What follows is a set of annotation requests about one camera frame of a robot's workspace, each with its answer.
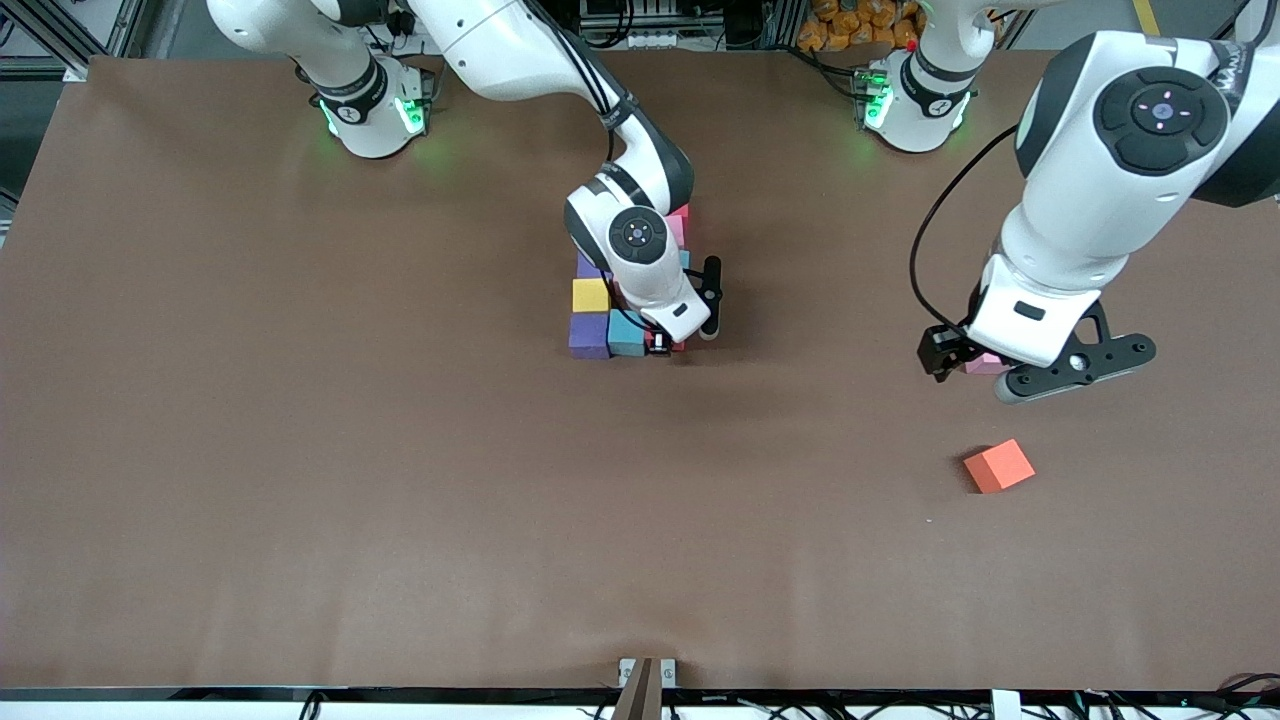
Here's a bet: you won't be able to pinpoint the orange foam cube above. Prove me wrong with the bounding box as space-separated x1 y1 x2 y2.
964 438 1036 494

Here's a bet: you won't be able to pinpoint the brown table cover sheet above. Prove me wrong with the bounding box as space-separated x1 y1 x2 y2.
0 50 1280 691

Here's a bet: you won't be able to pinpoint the orange snack bags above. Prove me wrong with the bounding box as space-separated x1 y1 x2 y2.
798 0 921 51

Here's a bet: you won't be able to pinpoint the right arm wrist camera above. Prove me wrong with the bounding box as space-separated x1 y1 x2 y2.
697 256 724 342

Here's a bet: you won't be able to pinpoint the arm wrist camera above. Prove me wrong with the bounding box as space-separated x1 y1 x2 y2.
995 300 1158 405
697 256 724 342

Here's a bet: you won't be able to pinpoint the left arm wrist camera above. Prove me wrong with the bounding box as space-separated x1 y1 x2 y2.
995 300 1158 405

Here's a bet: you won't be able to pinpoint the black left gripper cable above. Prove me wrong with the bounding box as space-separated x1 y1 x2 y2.
908 125 1021 346

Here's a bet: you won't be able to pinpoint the metal table edge bracket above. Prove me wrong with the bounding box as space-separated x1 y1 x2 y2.
618 657 678 720

